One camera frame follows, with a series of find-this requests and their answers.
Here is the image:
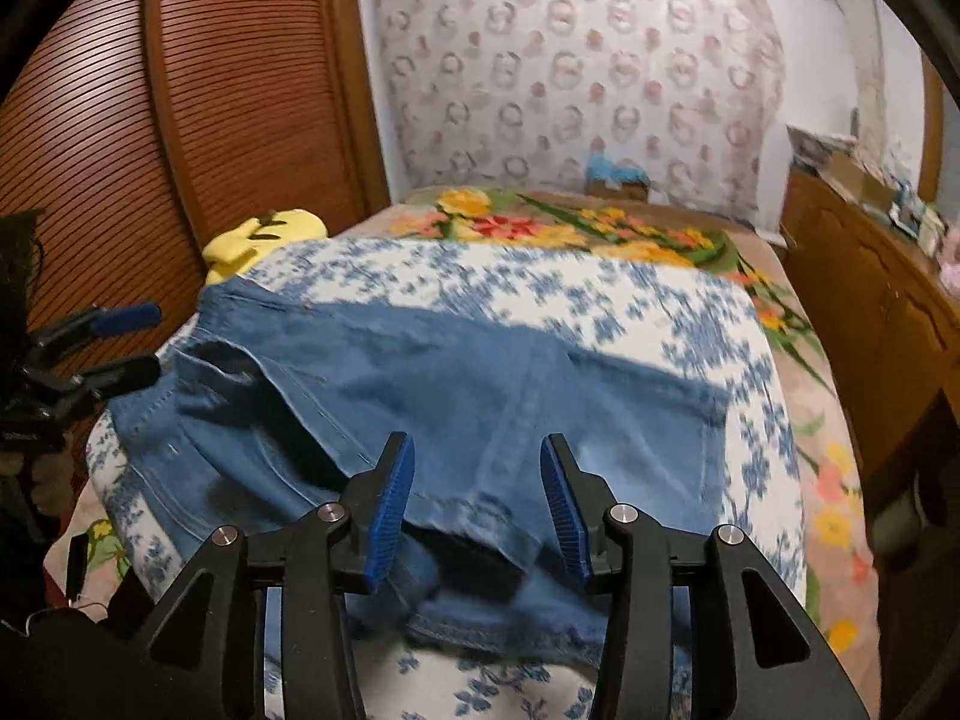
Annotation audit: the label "stack of papers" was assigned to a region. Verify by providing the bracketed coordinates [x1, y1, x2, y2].
[786, 124, 857, 171]

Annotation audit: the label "cardboard box with blue bag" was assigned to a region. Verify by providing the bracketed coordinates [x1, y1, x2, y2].
[586, 151, 651, 203]

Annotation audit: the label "circle pattern sheer curtain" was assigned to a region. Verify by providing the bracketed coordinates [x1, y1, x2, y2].
[373, 0, 784, 226]

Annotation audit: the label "colourful flower pattern blanket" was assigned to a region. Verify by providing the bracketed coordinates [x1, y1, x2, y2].
[44, 188, 880, 718]

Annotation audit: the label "beige tied side curtain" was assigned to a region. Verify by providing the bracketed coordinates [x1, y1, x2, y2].
[836, 0, 887, 166]

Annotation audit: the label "brown louvered wardrobe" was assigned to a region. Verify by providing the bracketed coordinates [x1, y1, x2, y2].
[2, 0, 389, 371]

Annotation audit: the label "yellow Pikachu plush toy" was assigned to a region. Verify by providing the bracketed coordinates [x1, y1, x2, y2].
[202, 210, 327, 286]

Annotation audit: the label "blue denim jeans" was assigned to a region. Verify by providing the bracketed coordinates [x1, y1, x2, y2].
[103, 280, 727, 663]

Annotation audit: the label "blue floral white bedsheet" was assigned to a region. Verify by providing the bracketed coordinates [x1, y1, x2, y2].
[85, 234, 809, 720]

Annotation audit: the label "long wooden sideboard cabinet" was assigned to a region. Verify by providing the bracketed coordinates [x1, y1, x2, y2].
[781, 169, 958, 518]

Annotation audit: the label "cardboard box on sideboard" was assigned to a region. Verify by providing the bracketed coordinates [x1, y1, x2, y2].
[825, 151, 896, 213]

